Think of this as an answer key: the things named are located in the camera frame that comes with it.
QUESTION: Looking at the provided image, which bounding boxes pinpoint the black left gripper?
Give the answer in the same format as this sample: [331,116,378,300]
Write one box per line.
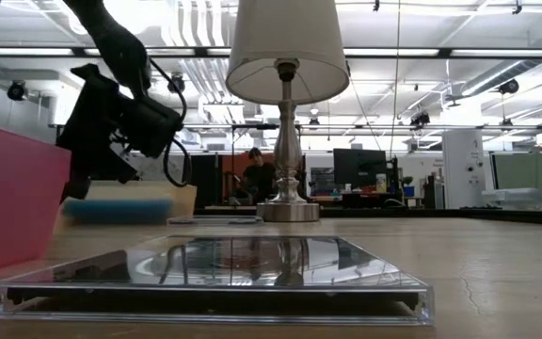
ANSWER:
[56,63,141,202]

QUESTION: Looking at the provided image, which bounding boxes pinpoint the translucent orange plastic bin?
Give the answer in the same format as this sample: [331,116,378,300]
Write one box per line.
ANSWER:
[54,181,198,232]

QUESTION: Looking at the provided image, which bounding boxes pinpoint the pink plastic bin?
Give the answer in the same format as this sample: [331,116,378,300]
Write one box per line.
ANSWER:
[0,120,72,275]

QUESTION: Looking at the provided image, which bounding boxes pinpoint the clear jewel case black tray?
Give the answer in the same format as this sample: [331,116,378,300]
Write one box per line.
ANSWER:
[167,215,263,225]
[0,234,436,327]

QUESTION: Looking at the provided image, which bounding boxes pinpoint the person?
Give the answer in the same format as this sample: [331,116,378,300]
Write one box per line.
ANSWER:
[241,146,278,204]

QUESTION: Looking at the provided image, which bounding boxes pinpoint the white shade silver table lamp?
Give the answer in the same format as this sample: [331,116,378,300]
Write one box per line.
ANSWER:
[225,0,350,223]

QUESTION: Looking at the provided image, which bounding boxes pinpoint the black computer monitor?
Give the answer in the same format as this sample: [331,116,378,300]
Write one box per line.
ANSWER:
[332,148,388,186]

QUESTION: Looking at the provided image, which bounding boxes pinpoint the white pillar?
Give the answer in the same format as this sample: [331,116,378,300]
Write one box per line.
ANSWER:
[441,129,496,210]

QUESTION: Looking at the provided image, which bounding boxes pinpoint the clear plastic container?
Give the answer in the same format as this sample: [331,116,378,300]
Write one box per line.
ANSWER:
[481,186,542,212]

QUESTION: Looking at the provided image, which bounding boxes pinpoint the green partition panel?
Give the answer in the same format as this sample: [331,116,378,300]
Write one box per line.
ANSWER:
[494,153,542,208]

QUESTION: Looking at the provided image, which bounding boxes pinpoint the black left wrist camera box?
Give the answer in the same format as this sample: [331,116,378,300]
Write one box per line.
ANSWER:
[119,96,183,159]

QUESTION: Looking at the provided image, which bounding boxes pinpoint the black left wrist camera cable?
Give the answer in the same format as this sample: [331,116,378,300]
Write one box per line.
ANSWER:
[148,58,193,188]

